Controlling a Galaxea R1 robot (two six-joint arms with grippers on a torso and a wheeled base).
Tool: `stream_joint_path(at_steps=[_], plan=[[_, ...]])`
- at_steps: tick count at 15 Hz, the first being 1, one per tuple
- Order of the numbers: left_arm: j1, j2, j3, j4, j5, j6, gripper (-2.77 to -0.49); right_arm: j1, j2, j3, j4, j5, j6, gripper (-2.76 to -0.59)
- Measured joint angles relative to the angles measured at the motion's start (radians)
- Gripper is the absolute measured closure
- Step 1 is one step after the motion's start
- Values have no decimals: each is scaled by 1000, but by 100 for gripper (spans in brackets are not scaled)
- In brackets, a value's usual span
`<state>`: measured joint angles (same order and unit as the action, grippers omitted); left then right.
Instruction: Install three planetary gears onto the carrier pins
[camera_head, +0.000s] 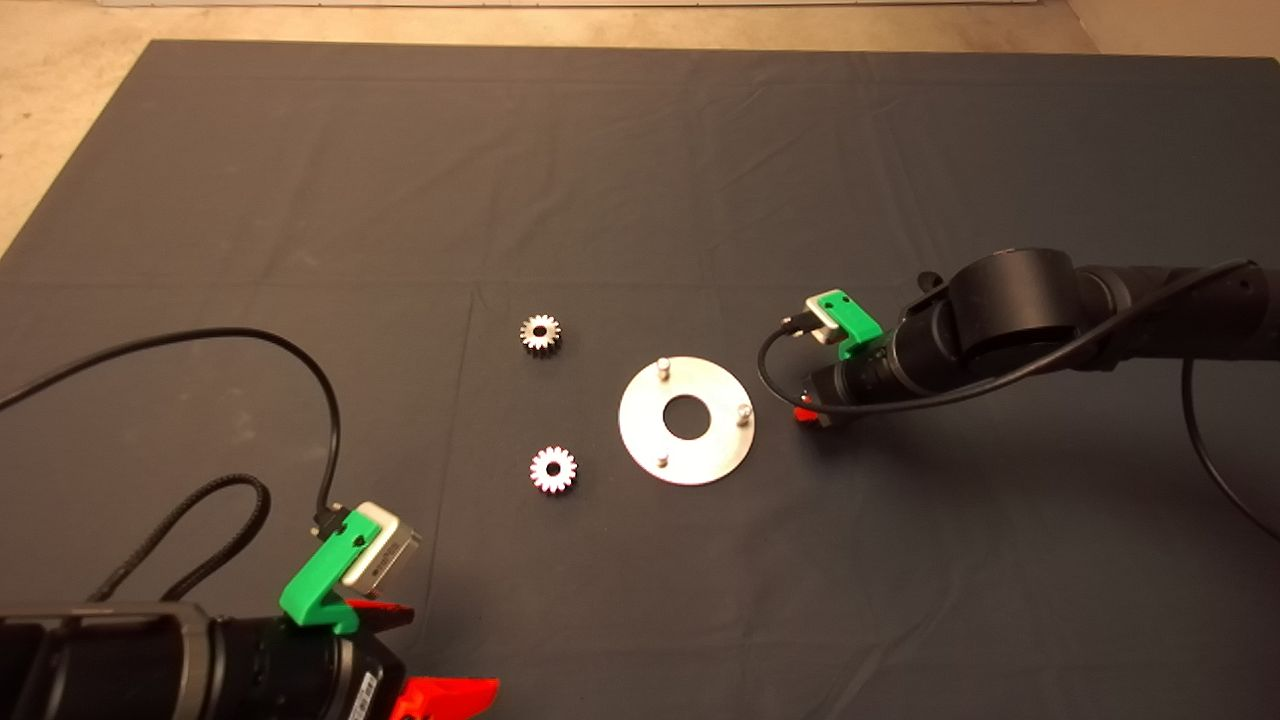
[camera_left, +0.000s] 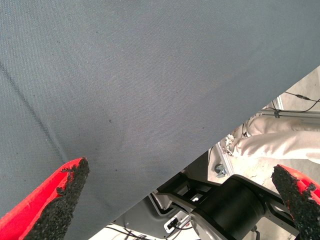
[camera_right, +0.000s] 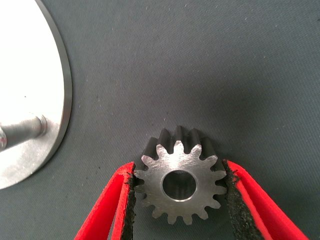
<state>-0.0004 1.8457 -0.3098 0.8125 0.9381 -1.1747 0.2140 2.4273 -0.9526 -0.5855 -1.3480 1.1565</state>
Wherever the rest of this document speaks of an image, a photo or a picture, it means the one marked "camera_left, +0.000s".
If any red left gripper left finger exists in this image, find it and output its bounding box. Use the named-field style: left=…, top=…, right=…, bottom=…
left=0, top=156, right=90, bottom=240

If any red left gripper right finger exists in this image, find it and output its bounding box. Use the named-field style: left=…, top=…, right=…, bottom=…
left=271, top=164, right=320, bottom=240

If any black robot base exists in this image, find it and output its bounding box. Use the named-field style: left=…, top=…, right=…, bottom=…
left=149, top=172, right=301, bottom=240

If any person in beige trousers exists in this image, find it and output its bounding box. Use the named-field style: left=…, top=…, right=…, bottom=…
left=233, top=109, right=320, bottom=165

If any grey caster wheel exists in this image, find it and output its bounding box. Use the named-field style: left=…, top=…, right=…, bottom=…
left=214, top=163, right=227, bottom=179

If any dark grey table cloth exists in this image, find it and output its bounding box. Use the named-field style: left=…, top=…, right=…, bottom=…
left=0, top=0, right=320, bottom=240

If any aluminium frame rail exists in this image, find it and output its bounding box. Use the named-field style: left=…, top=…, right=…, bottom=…
left=259, top=96, right=320, bottom=123
left=216, top=142, right=235, bottom=176

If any thin black floor cable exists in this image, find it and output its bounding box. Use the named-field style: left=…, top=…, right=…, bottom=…
left=284, top=91, right=320, bottom=103

